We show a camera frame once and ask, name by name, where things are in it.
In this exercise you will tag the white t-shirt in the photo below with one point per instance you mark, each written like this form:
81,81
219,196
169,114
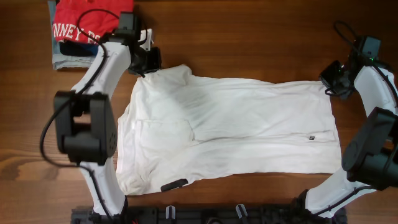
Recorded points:
180,126

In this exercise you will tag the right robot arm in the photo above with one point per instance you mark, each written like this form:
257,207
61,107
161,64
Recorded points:
369,162

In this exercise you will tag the grey rail clip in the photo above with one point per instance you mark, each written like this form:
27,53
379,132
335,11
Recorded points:
241,211
170,212

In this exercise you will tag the navy blue folded garment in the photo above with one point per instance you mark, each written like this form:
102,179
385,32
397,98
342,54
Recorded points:
88,49

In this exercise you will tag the black shirt neck label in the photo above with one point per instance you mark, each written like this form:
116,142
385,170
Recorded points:
174,185

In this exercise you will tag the black folded garment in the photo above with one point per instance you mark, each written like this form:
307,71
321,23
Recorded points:
70,48

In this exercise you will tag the red folded t-shirt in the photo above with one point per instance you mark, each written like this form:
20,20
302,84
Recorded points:
82,20

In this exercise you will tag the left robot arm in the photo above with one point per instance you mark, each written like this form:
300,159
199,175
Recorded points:
84,122

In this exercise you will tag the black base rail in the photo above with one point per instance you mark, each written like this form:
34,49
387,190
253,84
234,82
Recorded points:
267,214

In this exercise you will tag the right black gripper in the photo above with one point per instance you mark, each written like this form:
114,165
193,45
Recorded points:
333,78

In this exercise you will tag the right grey rail clip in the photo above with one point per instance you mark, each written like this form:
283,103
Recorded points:
241,211

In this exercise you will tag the light grey folded jeans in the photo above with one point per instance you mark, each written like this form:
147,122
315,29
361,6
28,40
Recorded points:
60,60

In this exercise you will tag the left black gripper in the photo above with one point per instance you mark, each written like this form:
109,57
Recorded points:
147,62

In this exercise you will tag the left grey rail clip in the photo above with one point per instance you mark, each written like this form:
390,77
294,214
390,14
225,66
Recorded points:
170,212

